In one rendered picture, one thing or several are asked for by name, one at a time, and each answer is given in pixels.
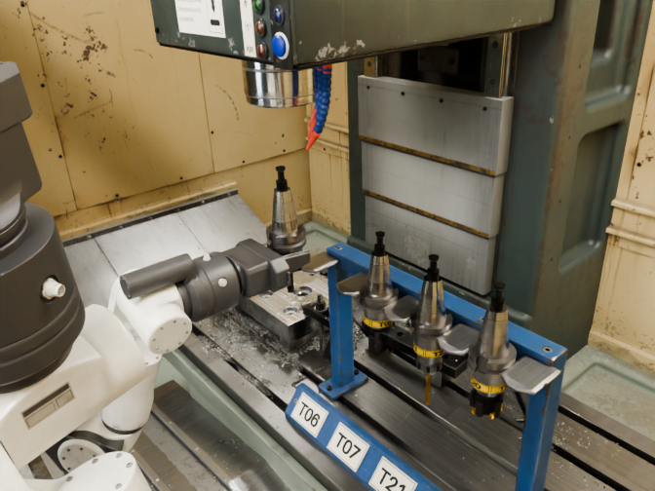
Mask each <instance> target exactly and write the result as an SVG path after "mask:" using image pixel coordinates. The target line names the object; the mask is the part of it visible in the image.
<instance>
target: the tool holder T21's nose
mask: <svg viewBox="0 0 655 491"><path fill-rule="evenodd" d="M415 363H416V366H417V368H418V369H419V370H421V372H422V373H423V374H425V375H434V374H435V373H437V372H438V371H440V370H441V369H442V367H443V358H442V357H439V358H436V359H426V358H423V357H420V356H419V355H417V357H415Z"/></svg>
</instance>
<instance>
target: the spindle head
mask: <svg viewBox="0 0 655 491"><path fill-rule="evenodd" d="M221 2H222V11H223V19H224V28H225V37H226V38H222V37H215V36H208V35H201V34H193V33H186V32H179V26H178V19H177V12H176V5H175V0H150V3H151V9H152V16H153V21H154V27H155V33H156V40H157V43H159V45H160V46H163V47H169V48H175V49H180V50H185V51H191V52H196V53H202V54H208V55H213V56H219V57H229V58H234V59H240V60H245V61H251V62H257V63H262V64H268V65H274V61H273V50H272V36H271V23H270V11H269V0H264V3H265V8H264V12H263V13H262V14H260V15H259V14H257V13H256V12H255V10H254V9H253V7H252V15H253V26H254V24H255V21H256V19H259V18H262V19H263V20H264V21H265V23H266V27H267V31H266V35H265V37H263V38H260V37H258V36H257V34H256V33H255V30H254V37H255V47H257V44H258V42H261V41H262V42H264V43H265V44H266V45H267V47H268V52H269V54H268V58H267V59H266V60H261V59H260V58H259V57H258V55H257V52H256V57H247V56H245V46H244V36H243V27H242V16H241V6H240V0H221ZM555 2H556V0H289V18H290V34H291V49H292V64H293V69H295V70H301V69H307V68H312V67H318V66H324V65H329V64H335V63H339V62H345V61H351V60H356V59H362V58H367V57H378V56H383V55H389V54H393V53H399V52H405V51H410V50H416V49H421V48H427V47H433V46H438V45H443V44H448V43H454V42H460V41H465V40H471V39H476V38H482V37H487V36H492V35H498V34H503V33H509V32H515V31H520V30H526V29H530V28H536V27H541V26H547V25H552V23H551V20H552V19H553V16H554V9H555Z"/></svg>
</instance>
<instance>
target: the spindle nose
mask: <svg viewBox="0 0 655 491"><path fill-rule="evenodd" d="M241 64H242V66H243V67H242V74H243V84H244V93H245V95H246V102H247V103H248V104H250V105H252V106H256V107H263V108H289V107H297V106H303V105H308V104H311V103H314V102H315V100H316V98H315V93H316V92H315V86H314V81H315V80H314V79H313V76H314V73H313V67H312V68H307V69H301V70H295V69H293V71H291V70H285V69H281V68H275V67H274V65H268V64H262V63H257V62H251V61H245V60H241Z"/></svg>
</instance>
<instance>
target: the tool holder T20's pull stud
mask: <svg viewBox="0 0 655 491"><path fill-rule="evenodd" d="M493 287H494V288H495V293H494V296H492V297H491V304H490V308H491V309H492V310H493V311H503V310H504V303H505V298H504V297H503V296H502V295H503V289H505V287H506V285H505V284H504V283H501V282H496V283H494V284H493Z"/></svg>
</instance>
